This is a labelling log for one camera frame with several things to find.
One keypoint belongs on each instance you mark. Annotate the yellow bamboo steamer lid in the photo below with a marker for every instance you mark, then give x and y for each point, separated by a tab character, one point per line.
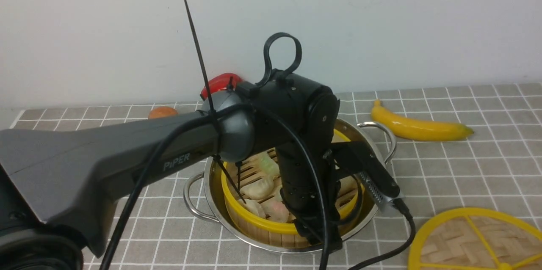
476	239

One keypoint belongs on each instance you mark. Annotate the green dumpling behind buns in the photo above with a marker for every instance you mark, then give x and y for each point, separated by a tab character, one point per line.
266	164

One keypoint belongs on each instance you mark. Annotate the black zip tie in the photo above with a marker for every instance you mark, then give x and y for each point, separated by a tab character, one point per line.
203	75

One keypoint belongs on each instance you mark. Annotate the red bell pepper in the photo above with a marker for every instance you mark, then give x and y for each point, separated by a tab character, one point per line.
224	82

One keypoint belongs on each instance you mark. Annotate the yellow banana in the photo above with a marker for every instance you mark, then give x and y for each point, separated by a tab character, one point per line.
419	130

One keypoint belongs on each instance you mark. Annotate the cream pleated steamed bun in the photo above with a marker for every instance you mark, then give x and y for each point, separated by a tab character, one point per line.
259	189

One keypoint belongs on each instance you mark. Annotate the yellow rimmed bamboo steamer basket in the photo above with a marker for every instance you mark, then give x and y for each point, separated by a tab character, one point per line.
283	236

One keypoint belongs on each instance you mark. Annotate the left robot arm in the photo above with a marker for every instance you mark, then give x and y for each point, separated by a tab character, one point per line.
64	191

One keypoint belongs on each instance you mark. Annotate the brown potato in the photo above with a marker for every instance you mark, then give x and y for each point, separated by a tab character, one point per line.
161	112

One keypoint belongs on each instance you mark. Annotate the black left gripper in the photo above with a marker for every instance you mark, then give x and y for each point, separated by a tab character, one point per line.
300	194

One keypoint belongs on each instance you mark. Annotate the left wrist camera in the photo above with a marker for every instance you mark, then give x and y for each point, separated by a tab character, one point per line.
356	158

